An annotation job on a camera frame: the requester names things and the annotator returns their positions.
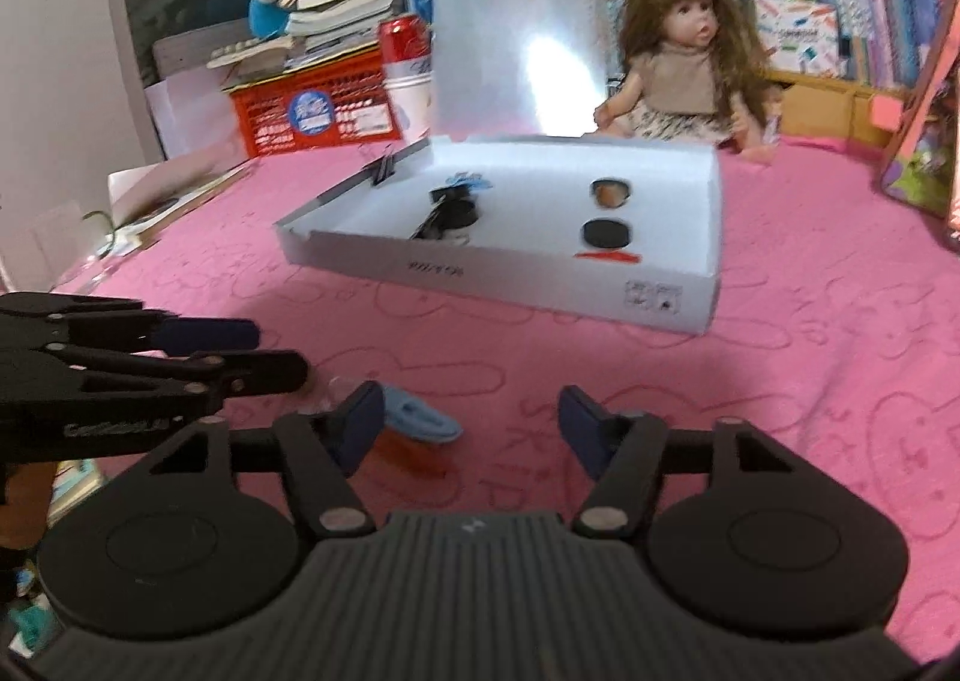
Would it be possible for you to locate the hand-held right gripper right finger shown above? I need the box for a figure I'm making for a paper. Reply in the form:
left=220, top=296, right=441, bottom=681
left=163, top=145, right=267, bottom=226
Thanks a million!
left=559, top=385, right=815, bottom=539

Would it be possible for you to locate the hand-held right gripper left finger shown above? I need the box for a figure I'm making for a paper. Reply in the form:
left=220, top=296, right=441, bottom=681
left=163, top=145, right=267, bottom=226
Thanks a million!
left=139, top=381, right=387, bottom=539

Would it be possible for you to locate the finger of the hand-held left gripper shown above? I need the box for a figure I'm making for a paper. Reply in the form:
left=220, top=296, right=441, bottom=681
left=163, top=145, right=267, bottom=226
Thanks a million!
left=0, top=291, right=261, bottom=357
left=0, top=343, right=310, bottom=421

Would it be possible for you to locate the white cardboard box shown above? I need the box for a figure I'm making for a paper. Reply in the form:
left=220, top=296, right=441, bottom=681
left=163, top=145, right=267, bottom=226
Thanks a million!
left=274, top=0, right=723, bottom=337

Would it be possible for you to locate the black round disc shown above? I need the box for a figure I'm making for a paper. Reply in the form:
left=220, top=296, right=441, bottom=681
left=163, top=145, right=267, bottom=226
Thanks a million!
left=581, top=220, right=633, bottom=251
left=442, top=197, right=481, bottom=232

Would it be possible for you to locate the clear plastic piece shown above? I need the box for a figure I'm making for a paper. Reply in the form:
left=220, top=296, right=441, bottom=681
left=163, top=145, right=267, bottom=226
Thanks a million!
left=322, top=376, right=361, bottom=416

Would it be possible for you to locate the clear glass mug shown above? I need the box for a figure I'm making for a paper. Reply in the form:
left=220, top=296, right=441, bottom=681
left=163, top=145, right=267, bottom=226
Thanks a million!
left=22, top=201, right=121, bottom=296

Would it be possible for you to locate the pink blanket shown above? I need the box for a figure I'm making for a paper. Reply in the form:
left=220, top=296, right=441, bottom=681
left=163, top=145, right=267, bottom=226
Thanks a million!
left=0, top=133, right=960, bottom=659

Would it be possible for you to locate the small black clip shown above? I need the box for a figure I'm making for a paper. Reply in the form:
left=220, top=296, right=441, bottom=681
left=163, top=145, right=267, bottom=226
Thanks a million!
left=409, top=190, right=455, bottom=243

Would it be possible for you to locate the white paper sheet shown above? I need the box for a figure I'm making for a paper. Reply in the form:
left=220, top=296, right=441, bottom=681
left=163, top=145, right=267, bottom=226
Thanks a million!
left=146, top=77, right=252, bottom=164

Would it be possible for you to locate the red plastic basket with label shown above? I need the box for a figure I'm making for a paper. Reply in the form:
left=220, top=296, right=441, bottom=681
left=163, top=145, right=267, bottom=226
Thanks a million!
left=225, top=43, right=406, bottom=158

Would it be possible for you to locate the white paper cup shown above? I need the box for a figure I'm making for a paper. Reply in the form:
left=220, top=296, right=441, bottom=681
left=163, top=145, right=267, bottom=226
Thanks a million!
left=382, top=70, right=436, bottom=143

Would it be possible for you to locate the red drink can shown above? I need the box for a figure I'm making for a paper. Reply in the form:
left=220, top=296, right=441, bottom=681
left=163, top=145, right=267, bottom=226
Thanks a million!
left=377, top=13, right=432, bottom=78

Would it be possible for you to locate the brown-haired doll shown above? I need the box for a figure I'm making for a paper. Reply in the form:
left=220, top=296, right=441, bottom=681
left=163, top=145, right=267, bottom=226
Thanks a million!
left=595, top=0, right=785, bottom=164

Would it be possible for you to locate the wooden shelf unit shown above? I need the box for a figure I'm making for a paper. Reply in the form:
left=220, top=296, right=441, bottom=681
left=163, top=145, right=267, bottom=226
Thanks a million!
left=765, top=70, right=912, bottom=149

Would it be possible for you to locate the pink triangular stand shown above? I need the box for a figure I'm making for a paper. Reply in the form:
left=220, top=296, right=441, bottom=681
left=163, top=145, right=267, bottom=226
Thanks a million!
left=874, top=0, right=960, bottom=221

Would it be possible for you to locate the pink sticky note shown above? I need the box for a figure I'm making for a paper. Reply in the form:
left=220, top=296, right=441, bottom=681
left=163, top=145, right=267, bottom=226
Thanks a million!
left=870, top=92, right=912, bottom=131

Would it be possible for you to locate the colourful printed box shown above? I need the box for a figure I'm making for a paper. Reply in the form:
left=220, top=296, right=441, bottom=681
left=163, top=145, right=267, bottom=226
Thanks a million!
left=752, top=0, right=841, bottom=78

